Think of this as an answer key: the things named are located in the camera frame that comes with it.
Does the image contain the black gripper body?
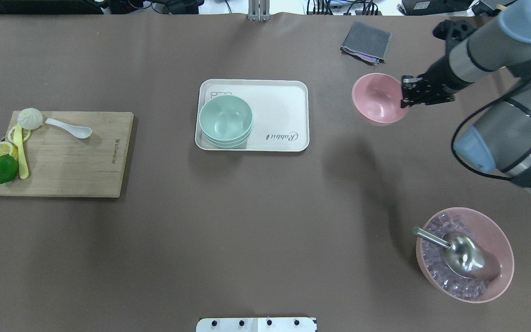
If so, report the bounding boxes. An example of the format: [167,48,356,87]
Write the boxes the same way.
[408,70,456,105]

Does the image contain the small pink bowl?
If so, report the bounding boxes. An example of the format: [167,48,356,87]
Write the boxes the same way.
[351,73,408,126]

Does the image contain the white ceramic spoon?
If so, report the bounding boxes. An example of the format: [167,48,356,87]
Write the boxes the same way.
[44,118,93,139]

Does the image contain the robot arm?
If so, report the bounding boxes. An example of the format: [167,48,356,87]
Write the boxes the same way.
[401,0,531,191]

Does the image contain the large pink ice bowl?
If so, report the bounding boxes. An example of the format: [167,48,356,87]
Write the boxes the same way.
[413,207,514,304]

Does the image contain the grey folded cloth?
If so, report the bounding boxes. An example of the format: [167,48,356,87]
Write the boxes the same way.
[340,22,392,65]

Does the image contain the white rabbit tray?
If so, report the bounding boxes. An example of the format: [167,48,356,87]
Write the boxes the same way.
[195,78,310,153]

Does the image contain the metal ice scoop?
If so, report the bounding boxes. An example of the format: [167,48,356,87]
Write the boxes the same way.
[412,226,501,281]

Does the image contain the stacked green bowls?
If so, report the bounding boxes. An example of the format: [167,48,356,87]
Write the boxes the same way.
[198,95,254,148]

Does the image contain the wooden cutting board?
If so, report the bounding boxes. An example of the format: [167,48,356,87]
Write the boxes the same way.
[0,111,134,198]

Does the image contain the white toy bun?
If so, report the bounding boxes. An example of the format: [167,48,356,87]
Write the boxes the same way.
[17,108,44,130]

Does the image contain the lemon slice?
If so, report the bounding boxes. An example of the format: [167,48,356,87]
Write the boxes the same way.
[0,141,18,160]
[6,126,32,144]

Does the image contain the yellow plastic knife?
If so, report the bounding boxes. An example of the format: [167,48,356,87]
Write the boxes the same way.
[13,124,30,179]

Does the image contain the green lime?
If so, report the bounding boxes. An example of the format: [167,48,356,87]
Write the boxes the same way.
[0,154,18,184]

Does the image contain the aluminium frame post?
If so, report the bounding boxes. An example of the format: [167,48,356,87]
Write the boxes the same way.
[248,0,271,22]

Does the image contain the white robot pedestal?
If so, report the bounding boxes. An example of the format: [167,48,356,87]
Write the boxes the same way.
[195,317,318,332]

